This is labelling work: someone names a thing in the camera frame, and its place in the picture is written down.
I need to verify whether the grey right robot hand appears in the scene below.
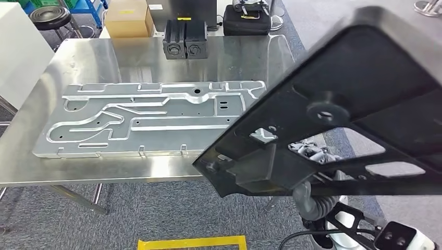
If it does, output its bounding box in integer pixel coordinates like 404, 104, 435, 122
288, 137, 344, 221

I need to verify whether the black plastic plate bracket part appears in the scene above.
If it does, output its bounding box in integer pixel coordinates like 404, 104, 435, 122
192, 5, 442, 199

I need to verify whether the stainless steel workbench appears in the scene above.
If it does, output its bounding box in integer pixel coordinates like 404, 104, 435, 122
0, 34, 301, 216

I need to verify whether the yellow floor tape square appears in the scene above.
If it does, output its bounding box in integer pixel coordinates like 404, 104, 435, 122
137, 235, 248, 250

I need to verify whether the machined aluminium plate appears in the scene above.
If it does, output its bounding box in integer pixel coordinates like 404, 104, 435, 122
32, 80, 267, 159

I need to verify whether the silver stand with base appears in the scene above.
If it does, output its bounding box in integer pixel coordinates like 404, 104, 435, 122
269, 0, 286, 31

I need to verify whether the black soft case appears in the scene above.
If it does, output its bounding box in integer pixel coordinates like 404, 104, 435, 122
223, 4, 272, 36

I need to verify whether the grey black handheld device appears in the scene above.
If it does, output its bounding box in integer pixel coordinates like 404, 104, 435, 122
232, 0, 271, 20

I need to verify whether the dark grey computer case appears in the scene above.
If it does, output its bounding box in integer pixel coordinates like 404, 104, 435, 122
146, 0, 218, 32

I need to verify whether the silver stanchion base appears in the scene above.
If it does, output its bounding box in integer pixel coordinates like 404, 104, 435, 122
413, 0, 442, 18

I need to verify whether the brown cardboard box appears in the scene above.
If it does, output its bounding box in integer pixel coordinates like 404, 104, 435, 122
104, 0, 155, 39

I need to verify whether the steel side table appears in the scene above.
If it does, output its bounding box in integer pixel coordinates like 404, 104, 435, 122
0, 96, 18, 127

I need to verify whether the black round stool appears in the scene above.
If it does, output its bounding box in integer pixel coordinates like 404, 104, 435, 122
29, 6, 95, 53

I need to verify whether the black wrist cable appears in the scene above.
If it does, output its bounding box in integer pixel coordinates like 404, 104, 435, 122
278, 228, 377, 250

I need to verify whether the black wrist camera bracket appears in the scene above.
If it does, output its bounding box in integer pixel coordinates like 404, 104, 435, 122
324, 202, 380, 250

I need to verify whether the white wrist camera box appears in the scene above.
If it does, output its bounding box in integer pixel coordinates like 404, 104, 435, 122
374, 220, 437, 250

